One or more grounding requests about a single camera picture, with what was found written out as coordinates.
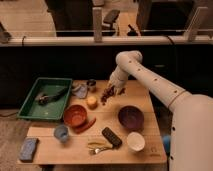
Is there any dark purple grape bunch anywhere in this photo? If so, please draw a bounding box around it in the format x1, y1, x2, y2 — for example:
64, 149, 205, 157
101, 87, 125, 105

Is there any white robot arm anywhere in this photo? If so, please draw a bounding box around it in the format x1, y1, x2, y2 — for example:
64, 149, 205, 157
109, 50, 213, 171

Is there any purple bowl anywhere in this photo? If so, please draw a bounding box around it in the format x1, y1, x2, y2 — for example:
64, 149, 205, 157
118, 106, 144, 131

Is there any red bowl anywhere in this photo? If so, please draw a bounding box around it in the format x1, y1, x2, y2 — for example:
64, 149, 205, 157
63, 105, 87, 127

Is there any small metal cup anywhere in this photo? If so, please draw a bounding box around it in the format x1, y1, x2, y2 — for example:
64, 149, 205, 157
86, 79, 96, 92

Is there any grey blue cloth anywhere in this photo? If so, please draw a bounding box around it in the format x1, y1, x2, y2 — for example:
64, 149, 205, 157
72, 84, 88, 99

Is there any black remote control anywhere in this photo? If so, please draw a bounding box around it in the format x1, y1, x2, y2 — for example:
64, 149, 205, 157
102, 127, 122, 148

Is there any red chili pepper toy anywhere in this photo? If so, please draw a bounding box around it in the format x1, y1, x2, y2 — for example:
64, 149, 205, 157
73, 118, 96, 134

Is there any yellow banana toy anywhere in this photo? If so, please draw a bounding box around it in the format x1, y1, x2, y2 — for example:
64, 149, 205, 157
87, 138, 113, 149

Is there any green plastic tray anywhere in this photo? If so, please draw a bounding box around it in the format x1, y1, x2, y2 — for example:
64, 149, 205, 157
17, 77, 72, 121

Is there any blue plastic cup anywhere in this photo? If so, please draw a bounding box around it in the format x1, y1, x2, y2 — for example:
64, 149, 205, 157
54, 124, 69, 143

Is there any dark tool in tray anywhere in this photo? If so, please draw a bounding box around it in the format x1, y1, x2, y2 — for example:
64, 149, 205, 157
35, 87, 68, 105

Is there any blue sponge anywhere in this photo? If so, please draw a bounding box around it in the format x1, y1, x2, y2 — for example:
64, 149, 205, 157
19, 138, 39, 162

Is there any white rail with posts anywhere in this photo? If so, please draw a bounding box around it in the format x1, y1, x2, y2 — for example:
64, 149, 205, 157
0, 4, 213, 46

